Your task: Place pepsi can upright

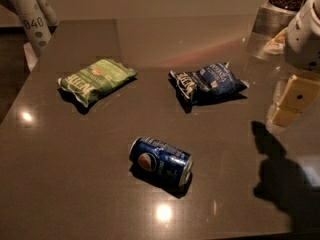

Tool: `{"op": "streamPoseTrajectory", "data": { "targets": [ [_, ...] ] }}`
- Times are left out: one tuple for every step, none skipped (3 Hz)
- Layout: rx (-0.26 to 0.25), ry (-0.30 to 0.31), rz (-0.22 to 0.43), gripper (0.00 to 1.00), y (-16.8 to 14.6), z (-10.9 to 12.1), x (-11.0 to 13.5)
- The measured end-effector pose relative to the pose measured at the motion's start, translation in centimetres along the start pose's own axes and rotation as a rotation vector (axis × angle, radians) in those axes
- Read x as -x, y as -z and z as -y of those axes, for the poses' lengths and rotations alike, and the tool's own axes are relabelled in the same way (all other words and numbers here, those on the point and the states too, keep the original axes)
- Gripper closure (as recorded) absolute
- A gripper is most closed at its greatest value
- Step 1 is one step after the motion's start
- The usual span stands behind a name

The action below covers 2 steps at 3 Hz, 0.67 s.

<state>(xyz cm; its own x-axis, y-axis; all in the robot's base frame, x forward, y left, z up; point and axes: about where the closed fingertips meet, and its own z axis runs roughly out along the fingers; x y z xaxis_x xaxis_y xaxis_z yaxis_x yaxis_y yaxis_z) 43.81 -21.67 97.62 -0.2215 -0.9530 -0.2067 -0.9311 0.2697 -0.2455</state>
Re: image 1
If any green chip bag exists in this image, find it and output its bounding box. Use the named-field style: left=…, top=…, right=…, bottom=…
left=57, top=58, right=137, bottom=108

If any coffee bean jar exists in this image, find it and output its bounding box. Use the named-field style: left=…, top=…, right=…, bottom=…
left=252, top=0, right=308, bottom=37

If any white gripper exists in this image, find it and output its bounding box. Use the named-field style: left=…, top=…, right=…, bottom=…
left=269, top=0, right=320, bottom=128

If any blue pepsi can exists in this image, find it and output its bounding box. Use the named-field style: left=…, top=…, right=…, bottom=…
left=129, top=137, right=193, bottom=187

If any blue chip bag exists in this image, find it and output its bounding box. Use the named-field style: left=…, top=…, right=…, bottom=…
left=169, top=62, right=249, bottom=105

